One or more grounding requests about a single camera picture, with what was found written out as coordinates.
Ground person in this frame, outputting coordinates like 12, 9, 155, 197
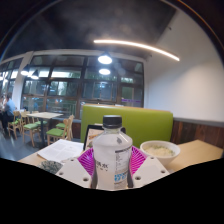
0, 94, 17, 134

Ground light wooden dining table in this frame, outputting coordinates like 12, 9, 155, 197
25, 111, 64, 144

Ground open white book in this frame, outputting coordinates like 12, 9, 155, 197
36, 138, 85, 164

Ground white bowl of food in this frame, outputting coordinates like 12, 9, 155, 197
139, 140, 181, 167

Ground long curved ceiling light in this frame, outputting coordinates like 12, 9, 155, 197
93, 39, 181, 62

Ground black cone pendant lamp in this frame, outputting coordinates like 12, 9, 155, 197
20, 64, 30, 77
30, 69, 40, 80

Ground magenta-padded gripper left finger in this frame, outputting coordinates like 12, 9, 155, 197
54, 147, 96, 190

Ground green upholstered bench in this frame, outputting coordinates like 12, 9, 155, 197
80, 103, 174, 149

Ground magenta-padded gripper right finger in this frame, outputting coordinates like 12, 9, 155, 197
129, 145, 170, 188

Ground black tablet with pictures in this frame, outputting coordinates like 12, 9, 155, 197
82, 123, 127, 151

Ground round white pendant lamp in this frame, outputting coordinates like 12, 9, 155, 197
98, 68, 112, 76
97, 53, 113, 65

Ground clear plastic bottle black cap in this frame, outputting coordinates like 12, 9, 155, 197
91, 114, 134, 191

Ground wooden chairs with green seats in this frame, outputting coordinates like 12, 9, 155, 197
7, 109, 76, 148

